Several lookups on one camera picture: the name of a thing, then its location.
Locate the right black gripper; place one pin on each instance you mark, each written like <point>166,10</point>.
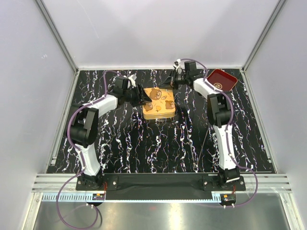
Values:
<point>171,80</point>

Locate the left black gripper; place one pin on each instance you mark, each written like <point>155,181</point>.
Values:
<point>143,96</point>

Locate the silver tin lid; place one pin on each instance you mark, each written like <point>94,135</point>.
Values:
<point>162,101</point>

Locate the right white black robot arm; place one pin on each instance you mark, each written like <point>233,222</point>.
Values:
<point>220,113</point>

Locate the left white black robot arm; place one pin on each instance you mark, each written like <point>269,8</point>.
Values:
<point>82,127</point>

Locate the gold chocolate tin box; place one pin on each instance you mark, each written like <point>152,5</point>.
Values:
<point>155,115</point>

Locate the red square tray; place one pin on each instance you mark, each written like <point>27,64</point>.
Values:
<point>222,80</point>

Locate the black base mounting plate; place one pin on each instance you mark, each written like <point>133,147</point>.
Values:
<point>160,186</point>

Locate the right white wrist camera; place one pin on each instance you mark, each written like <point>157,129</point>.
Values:
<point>177,66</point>

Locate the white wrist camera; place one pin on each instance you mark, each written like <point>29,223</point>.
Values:
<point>177,66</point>
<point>131,81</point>

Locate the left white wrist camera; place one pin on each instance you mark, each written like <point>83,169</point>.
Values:
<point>131,81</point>

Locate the white slotted cable duct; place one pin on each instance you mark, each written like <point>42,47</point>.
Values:
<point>74,197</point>

